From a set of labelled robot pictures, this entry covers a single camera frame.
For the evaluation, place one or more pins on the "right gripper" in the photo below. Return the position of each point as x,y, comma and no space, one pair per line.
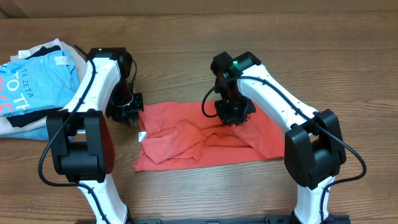
229,119

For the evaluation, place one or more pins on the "beige folded garment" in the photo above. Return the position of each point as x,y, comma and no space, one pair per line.
80,67

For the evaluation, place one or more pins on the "red printed t-shirt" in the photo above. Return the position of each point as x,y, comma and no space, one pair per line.
179,136

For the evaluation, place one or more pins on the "light blue folded t-shirt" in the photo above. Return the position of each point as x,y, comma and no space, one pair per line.
39,83

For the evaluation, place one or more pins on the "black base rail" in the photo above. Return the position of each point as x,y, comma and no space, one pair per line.
211,221

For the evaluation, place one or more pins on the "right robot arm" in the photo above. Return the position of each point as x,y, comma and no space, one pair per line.
313,153

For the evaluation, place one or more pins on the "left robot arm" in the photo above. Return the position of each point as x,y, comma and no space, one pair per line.
80,152

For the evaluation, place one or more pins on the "black folded garment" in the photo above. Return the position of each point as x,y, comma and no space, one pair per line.
19,121

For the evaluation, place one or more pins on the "folded blue jeans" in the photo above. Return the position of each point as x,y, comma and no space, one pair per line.
39,134

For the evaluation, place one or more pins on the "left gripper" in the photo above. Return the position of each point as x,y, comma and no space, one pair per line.
122,117

